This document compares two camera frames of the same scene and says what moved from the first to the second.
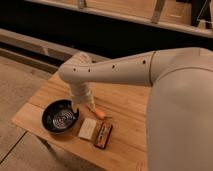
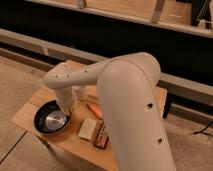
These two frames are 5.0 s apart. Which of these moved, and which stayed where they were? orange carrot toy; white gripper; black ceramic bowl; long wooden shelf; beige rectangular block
Moved: white gripper; black ceramic bowl
Stayed: long wooden shelf; beige rectangular block; orange carrot toy
